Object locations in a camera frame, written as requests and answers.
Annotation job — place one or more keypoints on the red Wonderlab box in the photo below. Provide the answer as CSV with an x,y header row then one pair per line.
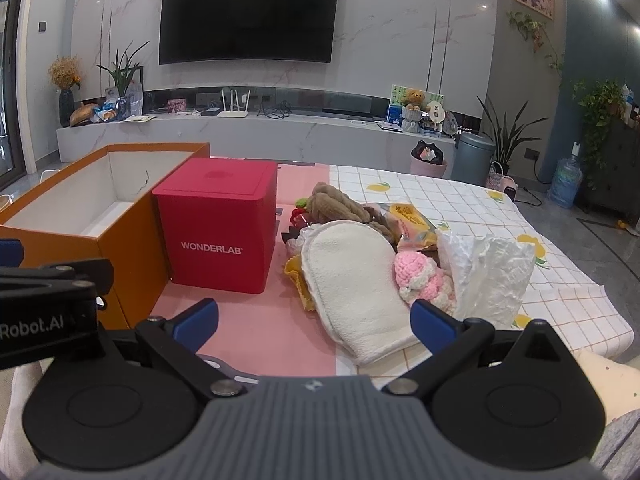
x,y
219,221

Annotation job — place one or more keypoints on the orange open storage box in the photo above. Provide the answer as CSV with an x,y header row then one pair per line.
x,y
102,206

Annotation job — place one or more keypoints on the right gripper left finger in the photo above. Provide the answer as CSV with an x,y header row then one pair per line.
x,y
173,344

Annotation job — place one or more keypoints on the white wifi router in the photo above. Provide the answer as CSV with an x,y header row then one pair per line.
x,y
234,105

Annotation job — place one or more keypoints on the dark vase yellow flowers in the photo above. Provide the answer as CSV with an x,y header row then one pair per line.
x,y
65,74

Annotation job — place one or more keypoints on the blue water jug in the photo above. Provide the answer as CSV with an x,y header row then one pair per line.
x,y
566,180

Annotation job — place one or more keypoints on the pink crochet toy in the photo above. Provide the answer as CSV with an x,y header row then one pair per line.
x,y
419,277

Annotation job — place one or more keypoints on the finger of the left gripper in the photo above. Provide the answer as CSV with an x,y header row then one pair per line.
x,y
11,252

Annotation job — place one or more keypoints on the tall floor plant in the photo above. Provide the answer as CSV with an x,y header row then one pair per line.
x,y
506,133

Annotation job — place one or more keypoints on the brown plush toy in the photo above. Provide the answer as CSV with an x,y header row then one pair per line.
x,y
327,204

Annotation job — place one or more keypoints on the pink trash bin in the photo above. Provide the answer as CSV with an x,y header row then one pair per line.
x,y
427,160

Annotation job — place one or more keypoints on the marble TV console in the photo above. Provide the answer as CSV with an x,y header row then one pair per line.
x,y
302,138

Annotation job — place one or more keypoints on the black wall television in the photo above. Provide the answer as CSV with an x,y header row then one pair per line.
x,y
266,30

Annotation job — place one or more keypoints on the pink space heater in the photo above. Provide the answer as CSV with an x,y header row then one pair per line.
x,y
499,181

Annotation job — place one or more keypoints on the teddy bear on console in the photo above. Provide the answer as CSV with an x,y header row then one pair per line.
x,y
412,110

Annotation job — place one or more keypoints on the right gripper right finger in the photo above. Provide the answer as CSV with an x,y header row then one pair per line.
x,y
454,346

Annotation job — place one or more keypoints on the yellow crochet cloth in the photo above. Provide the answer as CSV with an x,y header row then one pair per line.
x,y
294,271

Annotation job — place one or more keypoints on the yellow snack packet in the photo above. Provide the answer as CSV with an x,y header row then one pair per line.
x,y
403,226

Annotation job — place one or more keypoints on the grey metal trash can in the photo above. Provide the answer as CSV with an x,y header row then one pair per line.
x,y
473,158

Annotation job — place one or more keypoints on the white terry cloth mitt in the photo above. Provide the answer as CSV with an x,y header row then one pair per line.
x,y
349,271

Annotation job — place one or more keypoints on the white crinkled plastic bag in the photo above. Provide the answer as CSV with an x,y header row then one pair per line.
x,y
490,275

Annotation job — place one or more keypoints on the green potted plant on console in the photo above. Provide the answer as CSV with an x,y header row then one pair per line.
x,y
122,71

